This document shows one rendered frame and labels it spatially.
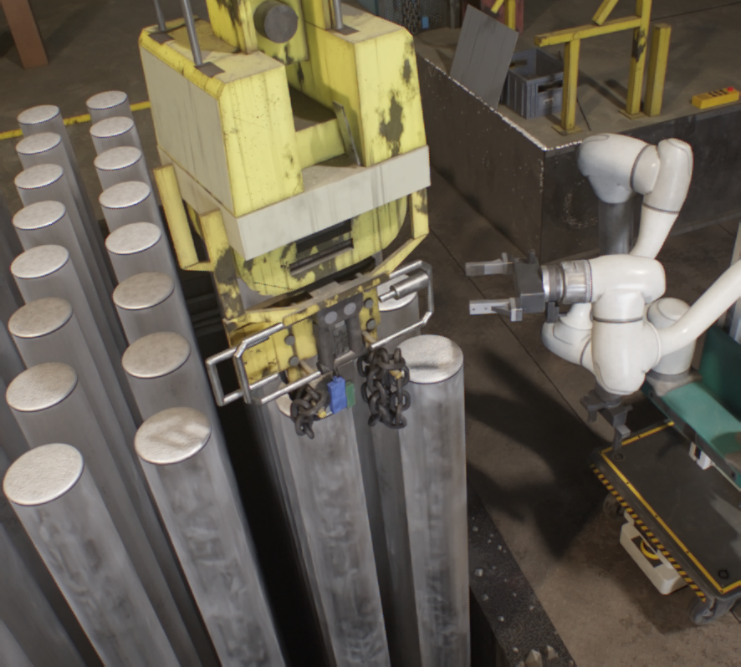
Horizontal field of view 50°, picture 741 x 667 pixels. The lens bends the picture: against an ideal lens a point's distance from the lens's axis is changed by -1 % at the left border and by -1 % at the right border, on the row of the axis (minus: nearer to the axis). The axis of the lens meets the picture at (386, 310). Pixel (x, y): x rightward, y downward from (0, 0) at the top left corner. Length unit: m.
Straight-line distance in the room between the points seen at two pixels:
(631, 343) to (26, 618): 1.79
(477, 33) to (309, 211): 3.53
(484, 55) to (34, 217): 2.78
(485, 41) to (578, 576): 2.90
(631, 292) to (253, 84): 0.87
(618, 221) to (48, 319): 1.60
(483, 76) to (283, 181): 3.45
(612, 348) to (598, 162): 0.76
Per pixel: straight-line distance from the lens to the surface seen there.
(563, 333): 2.45
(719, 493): 3.03
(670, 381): 2.74
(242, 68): 1.25
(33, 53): 6.26
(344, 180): 1.36
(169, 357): 2.00
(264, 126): 1.26
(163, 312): 2.23
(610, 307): 1.69
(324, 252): 1.50
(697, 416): 2.69
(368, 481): 2.91
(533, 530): 3.23
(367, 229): 1.52
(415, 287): 1.64
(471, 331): 4.05
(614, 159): 2.30
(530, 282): 1.67
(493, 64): 4.62
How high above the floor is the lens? 2.58
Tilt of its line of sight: 38 degrees down
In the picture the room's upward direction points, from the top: 6 degrees counter-clockwise
